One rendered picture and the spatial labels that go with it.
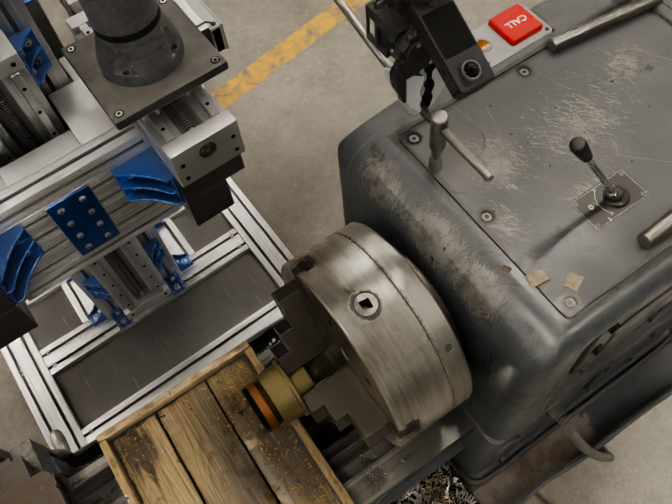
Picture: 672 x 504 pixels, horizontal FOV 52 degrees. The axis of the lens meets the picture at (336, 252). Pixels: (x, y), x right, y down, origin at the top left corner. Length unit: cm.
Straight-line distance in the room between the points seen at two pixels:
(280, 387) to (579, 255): 44
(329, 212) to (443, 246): 151
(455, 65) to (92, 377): 158
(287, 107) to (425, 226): 182
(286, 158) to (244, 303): 71
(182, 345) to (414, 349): 124
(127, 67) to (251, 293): 98
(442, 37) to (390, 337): 37
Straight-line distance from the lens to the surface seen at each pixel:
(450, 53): 76
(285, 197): 247
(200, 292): 210
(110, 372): 209
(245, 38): 299
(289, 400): 98
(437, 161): 95
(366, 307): 92
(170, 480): 123
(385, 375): 89
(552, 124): 104
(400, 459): 121
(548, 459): 158
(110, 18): 119
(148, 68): 125
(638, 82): 113
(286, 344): 97
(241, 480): 121
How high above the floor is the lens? 205
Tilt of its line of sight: 61 degrees down
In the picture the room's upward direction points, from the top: 8 degrees counter-clockwise
